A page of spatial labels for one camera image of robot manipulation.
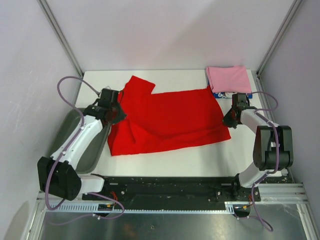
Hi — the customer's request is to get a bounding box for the red t shirt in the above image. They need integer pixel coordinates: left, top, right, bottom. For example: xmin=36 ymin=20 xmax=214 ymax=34
xmin=107 ymin=76 xmax=231 ymax=156

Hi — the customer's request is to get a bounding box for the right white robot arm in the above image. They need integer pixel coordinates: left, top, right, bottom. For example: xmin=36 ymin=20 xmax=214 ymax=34
xmin=222 ymin=93 xmax=294 ymax=201

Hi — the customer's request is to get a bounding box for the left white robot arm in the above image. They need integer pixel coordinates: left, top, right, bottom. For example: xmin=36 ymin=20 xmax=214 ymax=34
xmin=37 ymin=88 xmax=127 ymax=201

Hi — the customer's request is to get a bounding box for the folded blue printed t shirt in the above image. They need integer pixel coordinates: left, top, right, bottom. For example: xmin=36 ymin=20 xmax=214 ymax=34
xmin=207 ymin=79 xmax=253 ymax=99

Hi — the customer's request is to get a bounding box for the folded pink t shirt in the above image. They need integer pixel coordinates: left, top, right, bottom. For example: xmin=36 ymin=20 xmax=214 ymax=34
xmin=205 ymin=66 xmax=252 ymax=94

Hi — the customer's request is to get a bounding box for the dark green plastic bin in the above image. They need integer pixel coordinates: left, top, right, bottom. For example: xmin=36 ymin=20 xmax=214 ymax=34
xmin=47 ymin=109 xmax=110 ymax=174

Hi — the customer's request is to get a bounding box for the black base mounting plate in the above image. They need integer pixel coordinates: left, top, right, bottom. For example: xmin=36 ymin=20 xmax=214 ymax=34
xmin=82 ymin=176 xmax=261 ymax=208

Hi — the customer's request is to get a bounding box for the right aluminium table rail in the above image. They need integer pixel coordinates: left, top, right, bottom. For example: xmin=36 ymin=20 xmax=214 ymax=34
xmin=254 ymin=74 xmax=288 ymax=176

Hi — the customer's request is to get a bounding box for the left aluminium frame post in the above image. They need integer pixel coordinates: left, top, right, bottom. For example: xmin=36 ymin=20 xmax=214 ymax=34
xmin=37 ymin=0 xmax=84 ymax=77

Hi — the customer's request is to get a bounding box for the aluminium frame post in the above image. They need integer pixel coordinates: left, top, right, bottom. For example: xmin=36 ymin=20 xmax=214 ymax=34
xmin=37 ymin=0 xmax=84 ymax=77
xmin=257 ymin=0 xmax=305 ymax=76

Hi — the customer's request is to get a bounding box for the grey slotted cable duct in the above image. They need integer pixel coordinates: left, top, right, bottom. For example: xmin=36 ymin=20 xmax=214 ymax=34
xmin=56 ymin=202 xmax=251 ymax=214

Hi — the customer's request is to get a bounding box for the right aluminium frame post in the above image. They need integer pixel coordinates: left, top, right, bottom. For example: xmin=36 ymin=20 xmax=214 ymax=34
xmin=257 ymin=0 xmax=305 ymax=76

